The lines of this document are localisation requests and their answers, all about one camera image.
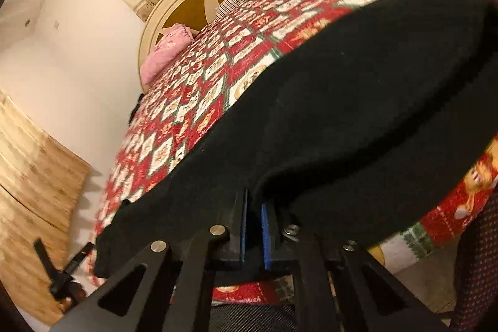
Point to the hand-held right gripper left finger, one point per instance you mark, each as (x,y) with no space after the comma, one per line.
(242,234)

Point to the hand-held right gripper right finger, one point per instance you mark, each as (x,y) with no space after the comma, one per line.
(267,238)

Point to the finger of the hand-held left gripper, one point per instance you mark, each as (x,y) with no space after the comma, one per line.
(79,256)
(42,253)

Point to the black pants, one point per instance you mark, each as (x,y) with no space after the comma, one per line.
(350,102)

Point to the small black object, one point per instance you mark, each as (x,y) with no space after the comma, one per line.
(134,108)

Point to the red bear-print blanket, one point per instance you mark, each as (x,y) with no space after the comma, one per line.
(186,83)

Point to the pink pillow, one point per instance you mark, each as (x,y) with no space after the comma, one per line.
(163,52)

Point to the cream and brown headboard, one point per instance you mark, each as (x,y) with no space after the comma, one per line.
(186,1)

